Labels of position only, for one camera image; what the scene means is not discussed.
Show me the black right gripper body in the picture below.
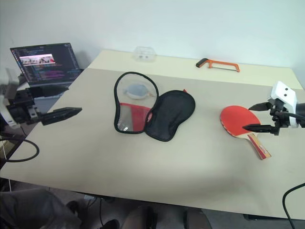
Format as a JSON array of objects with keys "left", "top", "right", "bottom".
[{"left": 269, "top": 98, "right": 292, "bottom": 136}]

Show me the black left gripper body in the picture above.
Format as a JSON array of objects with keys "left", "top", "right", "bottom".
[{"left": 7, "top": 87, "right": 43, "bottom": 125}]

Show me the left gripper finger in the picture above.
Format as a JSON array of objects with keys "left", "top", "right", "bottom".
[
  {"left": 30, "top": 84, "right": 70, "bottom": 98},
  {"left": 41, "top": 107, "right": 83, "bottom": 126}
]

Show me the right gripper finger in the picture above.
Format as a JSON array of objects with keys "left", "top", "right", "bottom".
[
  {"left": 248, "top": 102, "right": 273, "bottom": 112},
  {"left": 242, "top": 123, "right": 274, "bottom": 135}
]

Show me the red table tennis paddle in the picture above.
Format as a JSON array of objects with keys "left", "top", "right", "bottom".
[{"left": 219, "top": 104, "right": 273, "bottom": 161}]

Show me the black and red paddle case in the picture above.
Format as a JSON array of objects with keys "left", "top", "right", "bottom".
[{"left": 113, "top": 71, "right": 197, "bottom": 143}]

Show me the open laptop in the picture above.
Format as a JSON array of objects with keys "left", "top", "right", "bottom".
[{"left": 10, "top": 42, "right": 85, "bottom": 113}]

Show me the orange hacksaw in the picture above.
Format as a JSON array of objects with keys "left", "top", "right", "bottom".
[{"left": 195, "top": 57, "right": 241, "bottom": 74}]

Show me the grey oval pad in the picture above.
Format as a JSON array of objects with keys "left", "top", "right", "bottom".
[{"left": 122, "top": 83, "right": 153, "bottom": 100}]

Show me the black table foot bar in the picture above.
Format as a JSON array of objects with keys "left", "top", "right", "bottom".
[{"left": 242, "top": 213, "right": 288, "bottom": 221}]

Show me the black shoe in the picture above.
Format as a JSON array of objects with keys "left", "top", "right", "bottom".
[
  {"left": 102, "top": 219, "right": 121, "bottom": 229},
  {"left": 66, "top": 200, "right": 81, "bottom": 217}
]

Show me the grey fabric shape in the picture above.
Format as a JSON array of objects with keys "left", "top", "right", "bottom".
[{"left": 0, "top": 187, "right": 83, "bottom": 229}]

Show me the clear plastic box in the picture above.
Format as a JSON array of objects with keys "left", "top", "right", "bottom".
[{"left": 132, "top": 45, "right": 158, "bottom": 63}]

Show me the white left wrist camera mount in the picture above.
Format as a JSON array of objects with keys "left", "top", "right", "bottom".
[{"left": 0, "top": 68, "right": 20, "bottom": 127}]

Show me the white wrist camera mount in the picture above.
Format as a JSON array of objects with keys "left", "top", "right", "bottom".
[
  {"left": 0, "top": 68, "right": 20, "bottom": 127},
  {"left": 270, "top": 81, "right": 299, "bottom": 127}
]

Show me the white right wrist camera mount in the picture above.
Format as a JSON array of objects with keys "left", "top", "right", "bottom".
[{"left": 270, "top": 81, "right": 299, "bottom": 127}]

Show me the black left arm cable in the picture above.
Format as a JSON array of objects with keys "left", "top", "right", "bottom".
[{"left": 0, "top": 132, "right": 40, "bottom": 163}]

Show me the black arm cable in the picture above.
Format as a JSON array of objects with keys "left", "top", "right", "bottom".
[
  {"left": 274, "top": 110, "right": 305, "bottom": 229},
  {"left": 0, "top": 132, "right": 40, "bottom": 163}
]

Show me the thin white cord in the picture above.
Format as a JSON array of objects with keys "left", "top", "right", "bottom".
[{"left": 0, "top": 139, "right": 13, "bottom": 193}]

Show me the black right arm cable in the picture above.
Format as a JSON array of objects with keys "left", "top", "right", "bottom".
[{"left": 274, "top": 110, "right": 305, "bottom": 229}]

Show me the thin black floor cable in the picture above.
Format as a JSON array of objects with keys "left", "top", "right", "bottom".
[{"left": 98, "top": 197, "right": 107, "bottom": 229}]

